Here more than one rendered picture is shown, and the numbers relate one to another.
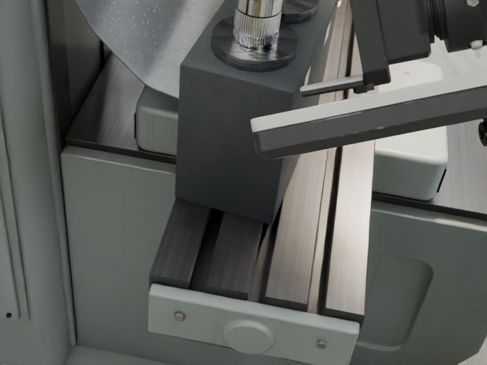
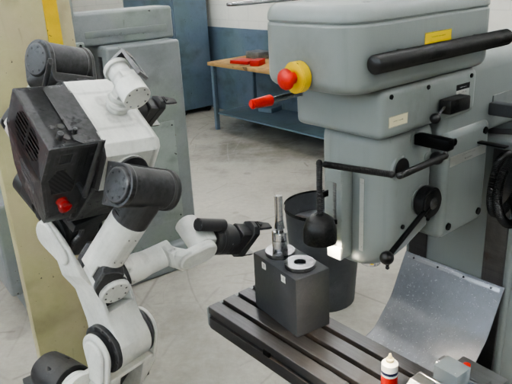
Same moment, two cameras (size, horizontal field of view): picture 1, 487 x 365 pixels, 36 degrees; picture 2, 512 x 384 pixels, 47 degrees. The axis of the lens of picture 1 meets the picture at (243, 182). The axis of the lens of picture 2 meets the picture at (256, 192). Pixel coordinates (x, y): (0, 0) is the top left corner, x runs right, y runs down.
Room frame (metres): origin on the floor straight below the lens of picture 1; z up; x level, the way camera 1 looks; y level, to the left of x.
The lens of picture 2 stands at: (1.78, -1.14, 1.96)
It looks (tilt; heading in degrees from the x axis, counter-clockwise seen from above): 21 degrees down; 136
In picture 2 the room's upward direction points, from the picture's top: 3 degrees counter-clockwise
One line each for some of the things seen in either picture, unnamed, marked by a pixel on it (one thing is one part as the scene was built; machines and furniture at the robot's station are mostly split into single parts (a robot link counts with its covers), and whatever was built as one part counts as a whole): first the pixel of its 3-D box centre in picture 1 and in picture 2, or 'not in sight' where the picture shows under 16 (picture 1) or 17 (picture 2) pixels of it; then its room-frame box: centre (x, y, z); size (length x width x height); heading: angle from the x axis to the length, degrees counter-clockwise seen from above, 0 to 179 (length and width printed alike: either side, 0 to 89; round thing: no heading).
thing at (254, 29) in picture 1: (257, 14); (280, 241); (0.68, 0.01, 1.19); 0.05 x 0.05 x 0.05
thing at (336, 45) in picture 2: not in sight; (380, 36); (1.06, -0.06, 1.81); 0.47 x 0.26 x 0.16; 85
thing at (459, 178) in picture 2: not in sight; (423, 168); (1.07, 0.12, 1.47); 0.24 x 0.19 x 0.26; 175
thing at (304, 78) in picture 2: not in sight; (297, 77); (1.04, -0.30, 1.76); 0.06 x 0.02 x 0.06; 175
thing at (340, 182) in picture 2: not in sight; (340, 212); (1.05, -0.18, 1.45); 0.04 x 0.04 x 0.21; 85
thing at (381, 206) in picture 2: not in sight; (373, 188); (1.06, -0.07, 1.47); 0.21 x 0.19 x 0.32; 175
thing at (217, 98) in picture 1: (258, 90); (290, 285); (0.73, 0.00, 1.06); 0.22 x 0.12 x 0.20; 168
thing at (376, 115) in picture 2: not in sight; (387, 94); (1.06, -0.03, 1.68); 0.34 x 0.24 x 0.10; 85
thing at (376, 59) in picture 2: not in sight; (446, 49); (1.20, -0.05, 1.79); 0.45 x 0.04 x 0.04; 85
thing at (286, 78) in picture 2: not in sight; (288, 78); (1.03, -0.33, 1.76); 0.04 x 0.03 x 0.04; 175
